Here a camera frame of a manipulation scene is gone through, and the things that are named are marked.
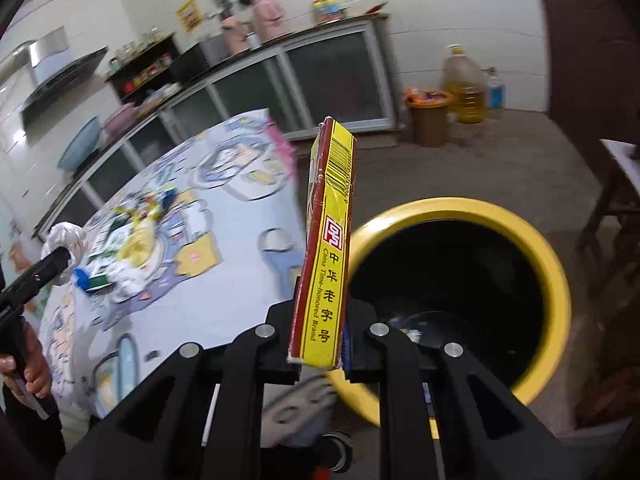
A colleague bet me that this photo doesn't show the pile of wrappers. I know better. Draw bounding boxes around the pile of wrappers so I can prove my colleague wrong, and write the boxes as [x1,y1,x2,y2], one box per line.
[75,187,178,301]

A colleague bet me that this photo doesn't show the pack of colourful bottles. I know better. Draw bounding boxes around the pack of colourful bottles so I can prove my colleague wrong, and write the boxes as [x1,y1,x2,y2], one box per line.
[311,0,346,25]

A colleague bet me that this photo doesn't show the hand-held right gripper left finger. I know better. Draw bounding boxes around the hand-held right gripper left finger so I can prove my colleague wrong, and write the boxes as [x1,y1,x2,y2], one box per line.
[55,300,303,480]

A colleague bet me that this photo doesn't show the black bin with yellow rim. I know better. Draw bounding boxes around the black bin with yellow rim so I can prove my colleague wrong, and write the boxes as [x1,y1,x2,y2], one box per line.
[327,197,573,441]

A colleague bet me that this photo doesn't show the pink thermos flask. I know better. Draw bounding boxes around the pink thermos flask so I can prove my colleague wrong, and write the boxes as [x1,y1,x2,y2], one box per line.
[250,0,286,43]

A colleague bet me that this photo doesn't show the tan thermos flask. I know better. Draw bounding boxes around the tan thermos flask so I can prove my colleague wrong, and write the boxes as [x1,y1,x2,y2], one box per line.
[220,10,251,56]

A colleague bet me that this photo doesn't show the steel range hood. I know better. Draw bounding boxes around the steel range hood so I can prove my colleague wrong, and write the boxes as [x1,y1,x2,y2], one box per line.
[0,27,108,126]

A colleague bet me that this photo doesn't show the person's left forearm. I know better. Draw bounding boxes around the person's left forearm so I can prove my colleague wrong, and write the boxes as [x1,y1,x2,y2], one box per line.
[0,385,66,480]

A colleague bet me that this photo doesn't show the glass door with flower stickers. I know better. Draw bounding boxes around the glass door with flower stickers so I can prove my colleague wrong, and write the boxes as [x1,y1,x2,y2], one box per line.
[0,195,48,321]

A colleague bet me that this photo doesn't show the white plastic bag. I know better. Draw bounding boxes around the white plastic bag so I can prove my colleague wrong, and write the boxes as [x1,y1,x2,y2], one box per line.
[41,222,90,286]

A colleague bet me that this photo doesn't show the kitchen counter cabinet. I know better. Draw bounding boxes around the kitchen counter cabinet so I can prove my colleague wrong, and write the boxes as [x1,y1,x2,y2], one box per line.
[32,12,401,241]

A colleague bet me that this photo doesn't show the yellow wall poster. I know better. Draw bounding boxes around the yellow wall poster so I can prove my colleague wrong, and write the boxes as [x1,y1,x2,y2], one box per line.
[175,0,203,33]

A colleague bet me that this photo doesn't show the cartoon printed tablecloth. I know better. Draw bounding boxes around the cartoon printed tablecloth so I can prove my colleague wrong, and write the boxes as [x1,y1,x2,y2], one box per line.
[35,107,306,418]

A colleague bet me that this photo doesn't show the yellow cardboard box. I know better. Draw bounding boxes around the yellow cardboard box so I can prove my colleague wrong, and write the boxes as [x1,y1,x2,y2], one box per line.
[287,116,358,371]

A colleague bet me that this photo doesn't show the wooden stool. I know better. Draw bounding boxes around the wooden stool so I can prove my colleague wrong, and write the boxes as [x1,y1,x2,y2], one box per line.
[575,137,640,311]

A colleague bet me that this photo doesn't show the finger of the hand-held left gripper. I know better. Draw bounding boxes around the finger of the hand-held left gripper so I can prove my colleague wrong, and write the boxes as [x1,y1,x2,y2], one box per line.
[5,246,72,296]

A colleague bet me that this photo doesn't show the grey perforated shoe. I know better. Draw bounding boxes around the grey perforated shoe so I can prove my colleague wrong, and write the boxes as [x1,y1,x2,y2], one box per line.
[262,377,338,448]

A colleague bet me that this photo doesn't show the silver counter appliance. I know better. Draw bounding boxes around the silver counter appliance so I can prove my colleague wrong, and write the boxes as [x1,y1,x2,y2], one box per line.
[200,35,232,68]

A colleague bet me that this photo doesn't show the person's left hand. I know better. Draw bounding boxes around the person's left hand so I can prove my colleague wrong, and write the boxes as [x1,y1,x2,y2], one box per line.
[0,327,53,401]

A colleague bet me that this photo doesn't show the dark spice shelf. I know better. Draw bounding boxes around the dark spice shelf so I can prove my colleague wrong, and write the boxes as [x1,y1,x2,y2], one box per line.
[105,32,183,103]

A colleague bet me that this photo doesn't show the orange plastic wrapper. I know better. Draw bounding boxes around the orange plastic wrapper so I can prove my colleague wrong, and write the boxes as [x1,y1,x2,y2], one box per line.
[406,87,448,107]

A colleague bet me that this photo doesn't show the bottle of blue liquid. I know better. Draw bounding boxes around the bottle of blue liquid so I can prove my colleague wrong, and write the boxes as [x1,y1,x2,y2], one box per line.
[486,67,507,121]

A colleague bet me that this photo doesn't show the pink plastic basin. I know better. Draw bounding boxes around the pink plastic basin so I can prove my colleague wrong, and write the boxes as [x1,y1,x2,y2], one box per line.
[102,102,138,136]

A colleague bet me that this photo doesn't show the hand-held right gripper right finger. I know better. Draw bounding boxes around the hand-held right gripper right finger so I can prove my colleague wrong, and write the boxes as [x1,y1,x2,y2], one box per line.
[344,297,583,480]

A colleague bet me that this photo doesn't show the black microwave oven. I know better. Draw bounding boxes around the black microwave oven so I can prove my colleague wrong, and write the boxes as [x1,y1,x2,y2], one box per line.
[172,42,210,86]

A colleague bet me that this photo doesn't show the cooking oil jug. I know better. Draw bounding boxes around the cooking oil jug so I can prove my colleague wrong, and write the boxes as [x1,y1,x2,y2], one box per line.
[442,44,488,125]

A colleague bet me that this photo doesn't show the blue plastic basin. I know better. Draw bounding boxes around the blue plastic basin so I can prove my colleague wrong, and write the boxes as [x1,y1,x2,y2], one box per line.
[57,116,103,171]

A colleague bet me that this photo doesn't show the row of glass jars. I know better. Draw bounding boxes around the row of glass jars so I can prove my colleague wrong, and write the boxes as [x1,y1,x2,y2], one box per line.
[115,25,163,61]

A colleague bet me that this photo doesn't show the brown waste bin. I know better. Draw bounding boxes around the brown waste bin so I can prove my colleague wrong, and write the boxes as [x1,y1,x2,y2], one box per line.
[404,87,453,148]

